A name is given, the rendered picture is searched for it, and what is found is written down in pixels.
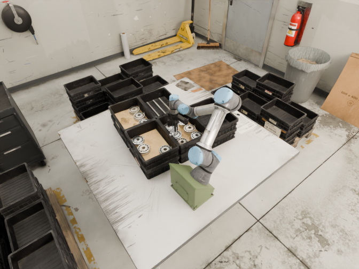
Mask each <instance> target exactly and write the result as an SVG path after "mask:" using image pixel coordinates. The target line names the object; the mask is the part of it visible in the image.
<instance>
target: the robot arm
mask: <svg viewBox="0 0 359 269"><path fill-rule="evenodd" d="M214 101H215V103H214V104H209V105H203V106H198V107H190V106H188V105H186V104H185V103H183V102H181V101H180V100H179V96H178V95H177V94H171V95H170V96H169V112H168V120H167V125H168V126H171V127H172V129H170V132H173V133H174V134H175V135H176V134H177V130H178V124H179V121H180V122H182V123H183V124H185V125H187V124H188V120H187V119H185V118H184V117H182V116H181V115H179V114H178V113H181V114H183V115H184V114H185V115H187V116H189V117H191V118H197V117H198V116H202V115H208V114H212V115H211V117H210V119H209V122H208V124H207V126H206V128H205V130H204V133H203V135H202V137H201V139H200V141H199V142H198V143H196V145H195V146H194V147H192V148H190V150H189V153H188V158H189V161H190V162H191V163H192V164H194V165H197V166H196V167H195V168H194V169H192V170H191V172H190V175H191V176H192V178H194V179H195V180H196V181H197V182H199V183H201V184H203V185H208V183H209V181H210V177H211V175H212V173H213V172H214V170H215V169H216V167H217V166H218V164H219V163H220V161H221V159H222V157H221V156H220V155H219V154H218V153H217V152H215V151H214V150H212V144H213V142H214V140H215V138H216V136H217V133H218V131H219V129H220V127H221V125H222V122H223V120H224V118H225V116H226V114H227V113H231V112H235V111H237V110H238V109H239V108H240V107H241V98H240V96H239V95H237V94H235V93H234V92H233V91H232V90H230V89H228V88H220V89H218V90H217V91H216V92H215V94H214Z"/></svg>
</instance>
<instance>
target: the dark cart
mask: <svg viewBox="0 0 359 269"><path fill-rule="evenodd" d="M45 159H46V158H45V155H44V153H43V151H42V149H41V147H40V145H39V143H38V141H37V139H36V137H35V134H34V132H33V130H32V129H31V127H30V126H29V124H28V122H27V121H26V119H25V117H24V116H23V114H22V112H21V110H20V109H19V107H18V105H17V104H16V103H15V101H14V99H13V98H12V96H11V94H10V93H9V91H8V89H7V87H6V86H5V84H4V82H3V81H1V82H0V173H2V172H4V171H7V170H9V169H12V168H14V167H16V166H18V165H20V164H22V163H27V165H28V167H29V166H31V165H33V164H36V163H38V162H40V163H41V164H42V165H43V166H44V165H46V164H45V162H44V160H45Z"/></svg>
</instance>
